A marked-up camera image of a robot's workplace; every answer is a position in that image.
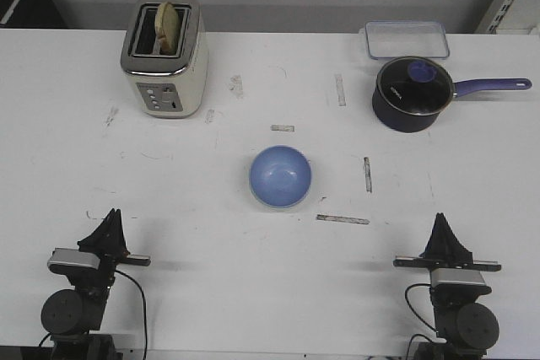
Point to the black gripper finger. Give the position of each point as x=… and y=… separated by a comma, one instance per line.
x=433, y=249
x=99, y=241
x=117, y=239
x=453, y=249

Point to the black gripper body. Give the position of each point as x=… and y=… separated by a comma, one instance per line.
x=430, y=264
x=97, y=283

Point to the blue bowl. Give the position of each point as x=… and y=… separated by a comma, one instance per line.
x=280, y=168

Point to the green bowl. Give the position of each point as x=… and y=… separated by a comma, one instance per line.
x=278, y=199

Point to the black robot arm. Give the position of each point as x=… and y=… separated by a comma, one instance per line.
x=73, y=317
x=466, y=328

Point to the dark blue saucepan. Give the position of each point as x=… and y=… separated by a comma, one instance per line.
x=403, y=122

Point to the glass pot lid blue knob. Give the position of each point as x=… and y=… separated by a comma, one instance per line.
x=414, y=85

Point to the cream and chrome toaster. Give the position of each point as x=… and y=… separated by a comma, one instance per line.
x=168, y=86

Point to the clear plastic food container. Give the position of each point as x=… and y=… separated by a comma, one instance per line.
x=388, y=39

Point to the slice of toast bread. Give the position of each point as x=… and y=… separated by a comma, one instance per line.
x=166, y=27

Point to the black box in background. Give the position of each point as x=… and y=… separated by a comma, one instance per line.
x=31, y=14

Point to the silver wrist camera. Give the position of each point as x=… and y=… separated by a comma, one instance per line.
x=461, y=280
x=71, y=257

